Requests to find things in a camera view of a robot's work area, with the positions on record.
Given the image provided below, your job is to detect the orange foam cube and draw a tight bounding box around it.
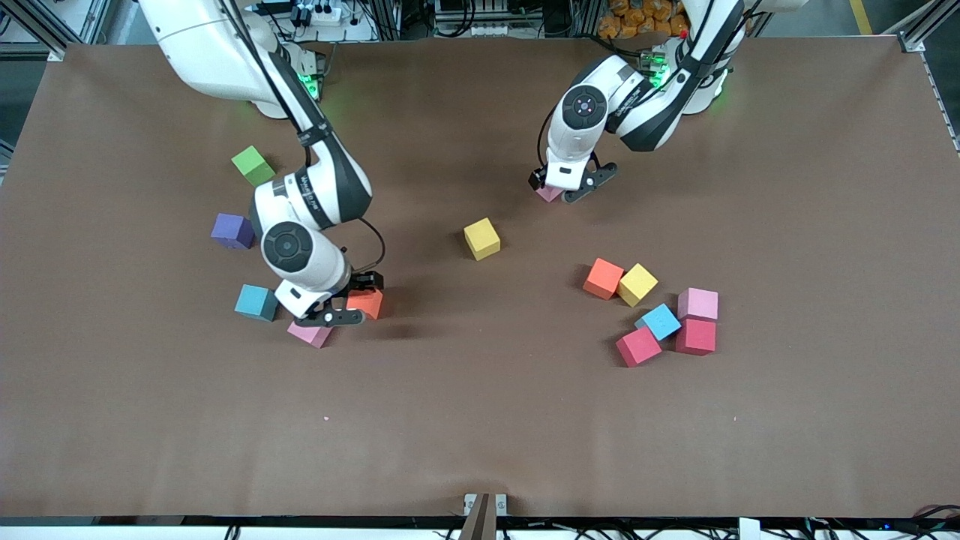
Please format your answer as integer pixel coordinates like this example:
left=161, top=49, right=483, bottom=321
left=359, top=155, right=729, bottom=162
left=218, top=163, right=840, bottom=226
left=583, top=258, right=626, bottom=301
left=346, top=289, right=384, bottom=321

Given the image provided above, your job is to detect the teal foam cube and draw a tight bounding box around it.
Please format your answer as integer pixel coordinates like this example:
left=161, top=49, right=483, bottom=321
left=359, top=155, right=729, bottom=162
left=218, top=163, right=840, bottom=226
left=234, top=284, right=281, bottom=323

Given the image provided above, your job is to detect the yellow foam cube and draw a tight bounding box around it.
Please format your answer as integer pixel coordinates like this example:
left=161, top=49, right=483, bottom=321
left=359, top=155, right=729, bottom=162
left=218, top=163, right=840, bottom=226
left=617, top=262, right=659, bottom=308
left=463, top=217, right=502, bottom=262

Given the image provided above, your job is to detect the purple foam cube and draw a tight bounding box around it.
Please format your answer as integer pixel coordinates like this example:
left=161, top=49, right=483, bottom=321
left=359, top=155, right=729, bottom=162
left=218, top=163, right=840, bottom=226
left=210, top=213, right=257, bottom=250

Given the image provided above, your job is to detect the green foam cube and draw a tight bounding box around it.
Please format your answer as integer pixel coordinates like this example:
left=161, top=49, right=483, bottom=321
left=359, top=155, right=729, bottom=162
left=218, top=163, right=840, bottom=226
left=231, top=145, right=277, bottom=188

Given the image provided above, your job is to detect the pile of orange packets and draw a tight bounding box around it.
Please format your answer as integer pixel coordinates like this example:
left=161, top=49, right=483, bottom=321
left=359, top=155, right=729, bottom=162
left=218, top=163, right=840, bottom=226
left=597, top=0, right=689, bottom=40

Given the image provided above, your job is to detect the light blue foam cube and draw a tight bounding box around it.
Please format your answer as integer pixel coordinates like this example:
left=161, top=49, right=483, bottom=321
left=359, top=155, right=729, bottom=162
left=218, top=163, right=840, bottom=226
left=634, top=303, right=683, bottom=342

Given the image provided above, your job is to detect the red foam cube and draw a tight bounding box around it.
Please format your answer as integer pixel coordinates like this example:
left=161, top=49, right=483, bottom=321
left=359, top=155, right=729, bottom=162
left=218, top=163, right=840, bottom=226
left=675, top=319, right=717, bottom=356
left=615, top=325, right=664, bottom=368

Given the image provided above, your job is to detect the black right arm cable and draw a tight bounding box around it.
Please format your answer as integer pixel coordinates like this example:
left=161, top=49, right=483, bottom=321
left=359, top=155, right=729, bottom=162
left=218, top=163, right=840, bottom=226
left=341, top=217, right=388, bottom=275

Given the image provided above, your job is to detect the metal bracket with brown post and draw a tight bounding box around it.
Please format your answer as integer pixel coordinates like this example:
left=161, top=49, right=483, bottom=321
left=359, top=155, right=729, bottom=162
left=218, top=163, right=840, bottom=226
left=463, top=493, right=509, bottom=540

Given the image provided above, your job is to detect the aluminium frame profile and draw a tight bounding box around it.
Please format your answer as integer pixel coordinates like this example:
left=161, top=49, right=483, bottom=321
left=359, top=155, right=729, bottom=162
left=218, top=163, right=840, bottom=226
left=0, top=0, right=113, bottom=62
left=885, top=0, right=960, bottom=53

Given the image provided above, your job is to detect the aluminium table edge rail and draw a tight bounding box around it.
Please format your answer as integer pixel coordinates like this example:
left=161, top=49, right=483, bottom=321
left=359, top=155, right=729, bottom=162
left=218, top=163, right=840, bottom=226
left=919, top=51, right=960, bottom=155

